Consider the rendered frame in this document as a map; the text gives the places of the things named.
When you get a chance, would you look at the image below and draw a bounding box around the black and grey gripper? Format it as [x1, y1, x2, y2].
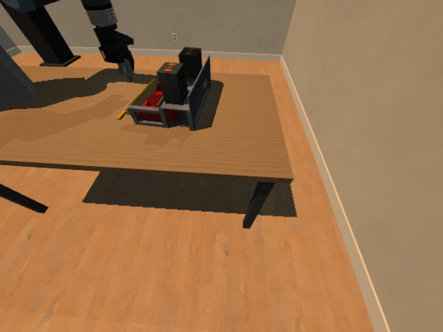
[93, 24, 134, 82]

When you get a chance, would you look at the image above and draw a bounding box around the yellow long bar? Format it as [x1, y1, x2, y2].
[117, 79, 156, 119]

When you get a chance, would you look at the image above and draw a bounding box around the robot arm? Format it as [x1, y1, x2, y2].
[2, 0, 134, 45]

